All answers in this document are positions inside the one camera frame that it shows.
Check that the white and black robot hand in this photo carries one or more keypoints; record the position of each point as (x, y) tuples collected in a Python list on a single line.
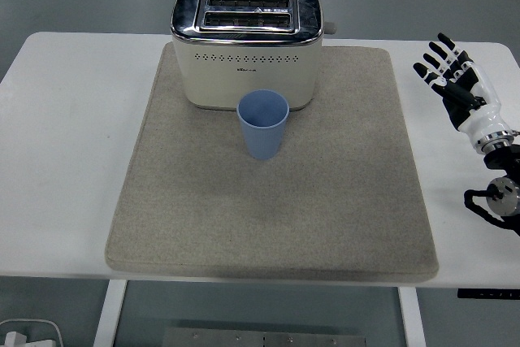
[(485, 119)]

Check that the light blue plastic cup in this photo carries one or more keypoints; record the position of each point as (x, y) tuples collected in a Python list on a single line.
[(262, 140)]

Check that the black table control panel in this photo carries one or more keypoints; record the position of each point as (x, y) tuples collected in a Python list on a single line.
[(487, 293)]

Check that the white table leg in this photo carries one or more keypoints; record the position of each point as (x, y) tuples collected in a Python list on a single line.
[(412, 318), (107, 314)]

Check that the cream and chrome toaster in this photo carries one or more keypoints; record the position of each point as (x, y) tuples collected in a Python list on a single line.
[(243, 66)]

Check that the beige fabric table mat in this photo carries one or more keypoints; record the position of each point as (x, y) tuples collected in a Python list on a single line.
[(243, 209)]

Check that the grey metal plate with screws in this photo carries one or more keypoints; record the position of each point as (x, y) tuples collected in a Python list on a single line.
[(264, 339)]

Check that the white plug block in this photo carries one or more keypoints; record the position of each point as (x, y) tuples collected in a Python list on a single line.
[(14, 339)]

